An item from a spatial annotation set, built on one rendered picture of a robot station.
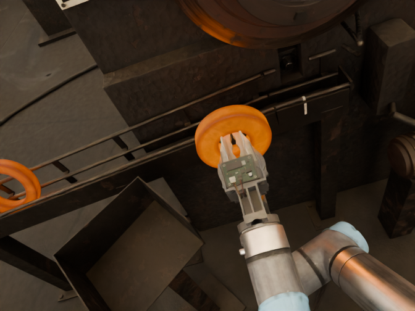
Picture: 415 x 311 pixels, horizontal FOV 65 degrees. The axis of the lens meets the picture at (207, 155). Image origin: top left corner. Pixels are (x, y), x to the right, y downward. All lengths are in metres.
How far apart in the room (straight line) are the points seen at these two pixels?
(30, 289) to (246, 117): 1.48
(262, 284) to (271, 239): 0.07
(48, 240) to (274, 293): 1.54
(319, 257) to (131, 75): 0.60
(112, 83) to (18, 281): 1.29
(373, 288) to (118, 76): 0.71
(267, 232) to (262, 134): 0.21
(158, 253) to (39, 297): 1.04
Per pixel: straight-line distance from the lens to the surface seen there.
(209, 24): 0.69
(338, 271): 0.60
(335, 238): 0.64
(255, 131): 0.65
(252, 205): 0.54
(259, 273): 0.53
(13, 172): 1.10
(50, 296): 1.77
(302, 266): 0.63
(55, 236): 1.91
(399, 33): 0.92
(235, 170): 0.55
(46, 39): 3.66
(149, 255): 0.86
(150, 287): 0.83
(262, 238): 0.53
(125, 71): 0.89
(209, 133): 0.63
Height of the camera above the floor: 1.32
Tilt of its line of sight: 49 degrees down
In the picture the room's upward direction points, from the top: 24 degrees counter-clockwise
